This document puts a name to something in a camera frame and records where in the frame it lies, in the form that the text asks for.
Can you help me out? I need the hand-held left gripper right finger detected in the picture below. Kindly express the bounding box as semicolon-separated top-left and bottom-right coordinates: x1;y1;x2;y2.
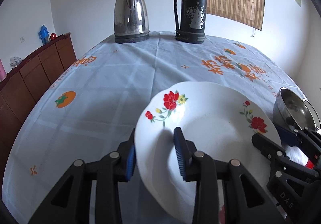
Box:
173;127;286;224

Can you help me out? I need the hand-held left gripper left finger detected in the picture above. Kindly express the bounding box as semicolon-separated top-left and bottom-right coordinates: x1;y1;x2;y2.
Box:
27;127;137;224

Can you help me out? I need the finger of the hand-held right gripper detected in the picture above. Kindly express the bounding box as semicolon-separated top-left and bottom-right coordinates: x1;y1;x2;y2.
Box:
251;133;321;180
274;124;321;162

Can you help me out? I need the white enamel bowl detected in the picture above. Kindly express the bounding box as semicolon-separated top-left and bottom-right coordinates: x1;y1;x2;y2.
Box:
302;99;321;129

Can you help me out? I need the white plate with red flowers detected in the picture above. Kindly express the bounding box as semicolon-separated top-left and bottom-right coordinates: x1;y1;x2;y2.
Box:
134;81;282;224

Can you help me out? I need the stainless steel bowl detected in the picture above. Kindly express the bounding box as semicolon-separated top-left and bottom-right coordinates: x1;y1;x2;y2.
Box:
272;88;317;130

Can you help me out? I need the light blue printed tablecloth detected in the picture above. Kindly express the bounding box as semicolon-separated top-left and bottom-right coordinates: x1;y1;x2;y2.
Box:
2;31;321;224

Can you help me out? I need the brown wooden sideboard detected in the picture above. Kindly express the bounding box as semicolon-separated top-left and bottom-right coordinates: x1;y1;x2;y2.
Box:
0;33;77;142

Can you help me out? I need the worn black thermos flask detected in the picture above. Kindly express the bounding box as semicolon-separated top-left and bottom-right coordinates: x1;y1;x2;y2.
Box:
174;0;209;44

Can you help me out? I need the stainless steel electric kettle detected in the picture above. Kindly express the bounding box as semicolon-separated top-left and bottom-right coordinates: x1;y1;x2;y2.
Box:
113;0;150;44

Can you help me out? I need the blue thermos flask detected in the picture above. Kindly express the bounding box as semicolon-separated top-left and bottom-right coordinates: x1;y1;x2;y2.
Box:
38;25;50;45

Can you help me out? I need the pink thermos flask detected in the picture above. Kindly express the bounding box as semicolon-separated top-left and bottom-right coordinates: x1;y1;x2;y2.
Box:
0;60;7;82

